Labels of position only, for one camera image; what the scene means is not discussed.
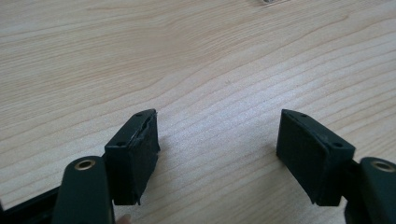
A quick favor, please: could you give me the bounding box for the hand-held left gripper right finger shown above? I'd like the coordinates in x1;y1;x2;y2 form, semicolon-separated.
276;108;357;207

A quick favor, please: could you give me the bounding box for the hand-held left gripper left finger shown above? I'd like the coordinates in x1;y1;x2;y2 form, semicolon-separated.
104;108;162;206

